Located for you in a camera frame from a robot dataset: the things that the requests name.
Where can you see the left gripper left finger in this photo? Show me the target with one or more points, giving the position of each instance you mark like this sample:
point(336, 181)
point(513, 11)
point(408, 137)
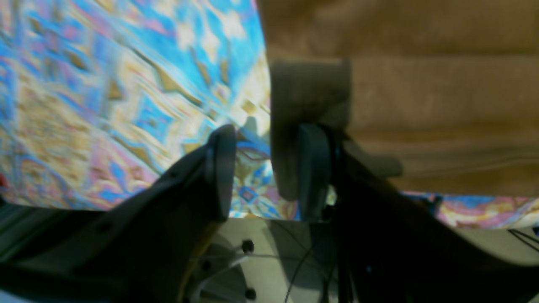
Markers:
point(137, 252)

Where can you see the patterned tile tablecloth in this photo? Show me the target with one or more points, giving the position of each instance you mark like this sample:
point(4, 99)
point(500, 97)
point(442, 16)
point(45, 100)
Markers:
point(100, 97)

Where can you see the brown t-shirt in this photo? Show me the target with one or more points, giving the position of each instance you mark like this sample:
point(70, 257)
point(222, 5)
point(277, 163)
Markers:
point(436, 95)

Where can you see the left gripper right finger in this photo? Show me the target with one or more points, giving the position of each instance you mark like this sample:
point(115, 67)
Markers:
point(389, 248)

